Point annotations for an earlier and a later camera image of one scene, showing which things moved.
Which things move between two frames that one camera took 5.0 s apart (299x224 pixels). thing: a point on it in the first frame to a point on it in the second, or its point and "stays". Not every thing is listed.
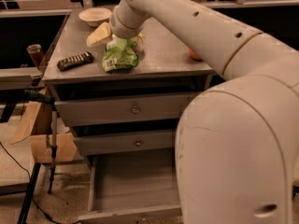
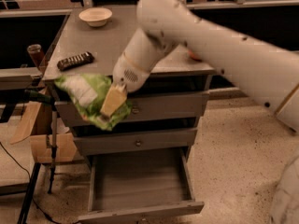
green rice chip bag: x=121 y=53 to x=89 y=92
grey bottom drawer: x=134 y=188 stays
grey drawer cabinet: x=124 y=99 stays
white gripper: x=120 y=27 to x=128 y=73
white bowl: x=95 y=16 stays
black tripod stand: x=36 y=96 stays
